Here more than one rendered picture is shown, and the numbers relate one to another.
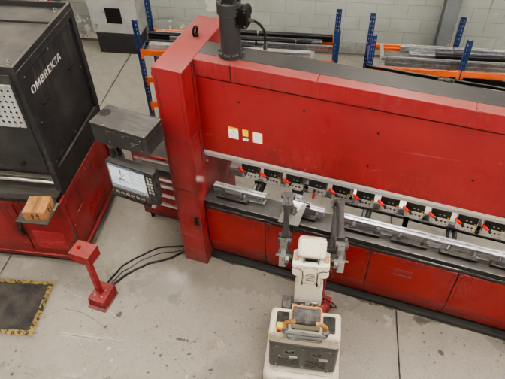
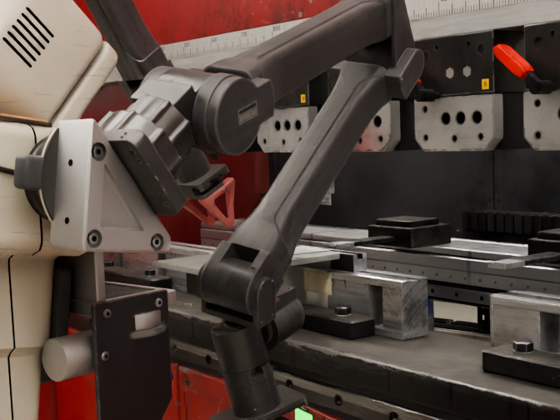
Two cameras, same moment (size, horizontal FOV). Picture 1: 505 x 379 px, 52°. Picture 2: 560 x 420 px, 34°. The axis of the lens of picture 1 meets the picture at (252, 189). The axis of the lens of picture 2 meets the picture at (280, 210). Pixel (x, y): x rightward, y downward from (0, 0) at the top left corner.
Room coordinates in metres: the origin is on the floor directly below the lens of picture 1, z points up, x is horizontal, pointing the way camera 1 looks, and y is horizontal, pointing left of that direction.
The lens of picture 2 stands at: (1.69, -1.21, 1.21)
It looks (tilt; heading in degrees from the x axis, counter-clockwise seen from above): 5 degrees down; 31
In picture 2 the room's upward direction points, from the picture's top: 2 degrees counter-clockwise
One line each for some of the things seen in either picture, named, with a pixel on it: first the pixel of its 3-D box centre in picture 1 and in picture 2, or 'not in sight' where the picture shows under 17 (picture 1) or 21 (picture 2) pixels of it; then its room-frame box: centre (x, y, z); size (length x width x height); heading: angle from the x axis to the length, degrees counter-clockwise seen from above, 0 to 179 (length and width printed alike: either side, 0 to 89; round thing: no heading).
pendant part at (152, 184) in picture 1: (136, 179); not in sight; (3.04, 0.95, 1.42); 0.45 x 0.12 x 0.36; 65
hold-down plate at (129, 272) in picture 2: (232, 198); (128, 277); (3.30, 0.19, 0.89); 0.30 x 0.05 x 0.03; 69
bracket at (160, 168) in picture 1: (149, 174); not in sight; (3.35, 0.92, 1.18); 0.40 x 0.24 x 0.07; 69
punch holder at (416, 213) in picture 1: (415, 207); not in sight; (2.78, -1.30, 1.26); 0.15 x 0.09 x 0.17; 69
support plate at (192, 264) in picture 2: (292, 213); (247, 260); (3.00, -0.34, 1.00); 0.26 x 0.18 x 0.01; 159
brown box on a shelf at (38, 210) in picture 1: (35, 207); not in sight; (3.10, 1.91, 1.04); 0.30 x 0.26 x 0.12; 80
